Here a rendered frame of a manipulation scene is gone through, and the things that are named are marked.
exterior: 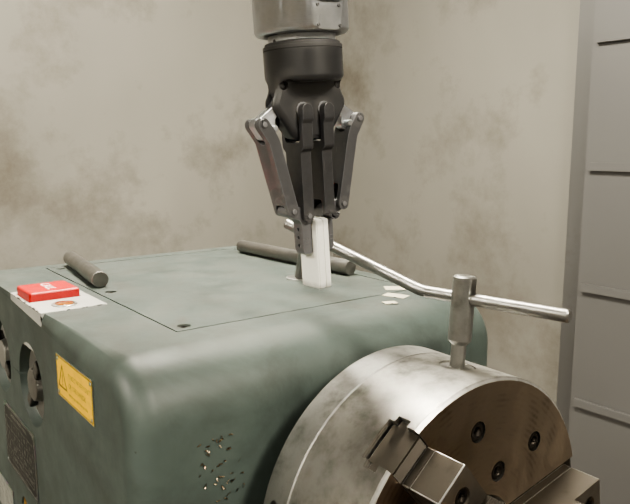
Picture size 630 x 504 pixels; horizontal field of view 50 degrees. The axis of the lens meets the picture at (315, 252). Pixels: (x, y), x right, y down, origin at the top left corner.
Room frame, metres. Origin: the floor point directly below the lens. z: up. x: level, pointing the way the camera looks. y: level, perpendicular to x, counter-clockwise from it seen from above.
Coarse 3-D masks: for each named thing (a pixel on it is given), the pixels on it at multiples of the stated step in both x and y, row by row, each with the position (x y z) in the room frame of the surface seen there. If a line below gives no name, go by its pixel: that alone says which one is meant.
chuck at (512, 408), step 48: (384, 384) 0.58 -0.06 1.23; (432, 384) 0.56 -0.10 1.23; (480, 384) 0.56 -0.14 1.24; (528, 384) 0.60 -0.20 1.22; (336, 432) 0.55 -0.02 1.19; (384, 432) 0.53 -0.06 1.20; (432, 432) 0.52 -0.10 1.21; (480, 432) 0.56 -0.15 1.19; (528, 432) 0.60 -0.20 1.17; (336, 480) 0.52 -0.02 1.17; (384, 480) 0.49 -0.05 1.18; (480, 480) 0.56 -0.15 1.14; (528, 480) 0.61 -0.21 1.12
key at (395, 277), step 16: (288, 224) 0.76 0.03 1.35; (352, 256) 0.70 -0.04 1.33; (384, 272) 0.67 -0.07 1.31; (416, 288) 0.64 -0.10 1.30; (432, 288) 0.63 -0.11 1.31; (480, 304) 0.59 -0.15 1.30; (496, 304) 0.58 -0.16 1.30; (512, 304) 0.57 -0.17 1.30; (528, 304) 0.57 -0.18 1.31; (560, 320) 0.55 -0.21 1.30
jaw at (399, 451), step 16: (400, 432) 0.53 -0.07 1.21; (384, 448) 0.52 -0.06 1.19; (400, 448) 0.51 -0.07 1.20; (416, 448) 0.51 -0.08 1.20; (384, 464) 0.51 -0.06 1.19; (400, 464) 0.50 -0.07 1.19; (416, 464) 0.51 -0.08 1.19; (432, 464) 0.50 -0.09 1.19; (448, 464) 0.49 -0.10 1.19; (464, 464) 0.49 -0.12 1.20; (400, 480) 0.50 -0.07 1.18; (416, 480) 0.50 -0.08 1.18; (432, 480) 0.49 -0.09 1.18; (448, 480) 0.48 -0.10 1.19; (464, 480) 0.49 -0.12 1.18; (416, 496) 0.50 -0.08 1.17; (432, 496) 0.48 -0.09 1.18; (448, 496) 0.48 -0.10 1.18; (464, 496) 0.49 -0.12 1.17; (480, 496) 0.50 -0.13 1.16
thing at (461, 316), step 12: (456, 276) 0.61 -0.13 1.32; (468, 276) 0.61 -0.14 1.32; (456, 288) 0.61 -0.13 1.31; (468, 288) 0.60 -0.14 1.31; (456, 300) 0.60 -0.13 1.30; (468, 300) 0.60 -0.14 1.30; (456, 312) 0.60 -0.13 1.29; (468, 312) 0.60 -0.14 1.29; (456, 324) 0.60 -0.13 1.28; (468, 324) 0.60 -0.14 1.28; (456, 336) 0.60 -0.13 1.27; (468, 336) 0.60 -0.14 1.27; (456, 348) 0.60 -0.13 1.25; (456, 360) 0.60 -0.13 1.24
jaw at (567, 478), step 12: (564, 468) 0.63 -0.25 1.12; (540, 480) 0.62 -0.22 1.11; (552, 480) 0.62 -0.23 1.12; (564, 480) 0.61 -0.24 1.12; (576, 480) 0.61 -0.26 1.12; (588, 480) 0.61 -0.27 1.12; (528, 492) 0.60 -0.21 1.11; (540, 492) 0.60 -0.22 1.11; (552, 492) 0.60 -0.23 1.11; (564, 492) 0.60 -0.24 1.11; (576, 492) 0.59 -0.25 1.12; (588, 492) 0.60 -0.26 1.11
